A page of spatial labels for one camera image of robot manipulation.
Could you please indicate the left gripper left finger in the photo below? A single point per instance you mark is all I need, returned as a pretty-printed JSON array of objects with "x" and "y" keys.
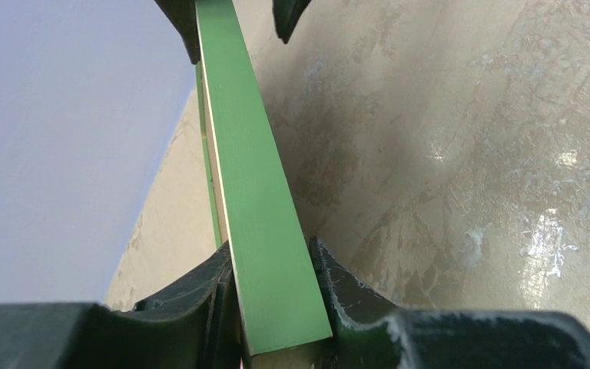
[{"x": 191, "y": 323}]

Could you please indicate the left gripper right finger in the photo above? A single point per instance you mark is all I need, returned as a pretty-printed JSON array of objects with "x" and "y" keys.
[{"x": 369, "y": 331}]

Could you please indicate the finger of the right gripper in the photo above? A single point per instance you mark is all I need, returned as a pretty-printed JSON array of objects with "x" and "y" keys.
[
  {"x": 286, "y": 14},
  {"x": 182, "y": 15}
]

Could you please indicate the green picture frame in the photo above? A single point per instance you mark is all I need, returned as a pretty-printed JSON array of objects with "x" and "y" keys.
[{"x": 284, "y": 320}]

